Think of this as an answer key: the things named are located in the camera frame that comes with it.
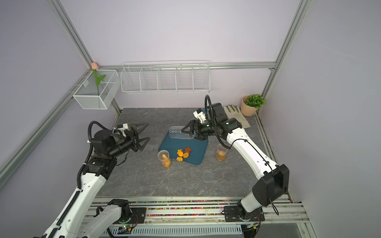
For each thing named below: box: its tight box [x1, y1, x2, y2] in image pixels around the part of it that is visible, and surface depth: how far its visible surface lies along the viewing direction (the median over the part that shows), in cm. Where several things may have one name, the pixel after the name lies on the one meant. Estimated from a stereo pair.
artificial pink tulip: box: [90, 61, 107, 96], surface depth 92 cm
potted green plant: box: [241, 94, 266, 117], surface depth 110 cm
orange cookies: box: [176, 146, 193, 162], surface depth 96 cm
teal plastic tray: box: [158, 131, 209, 165], surface depth 98 cm
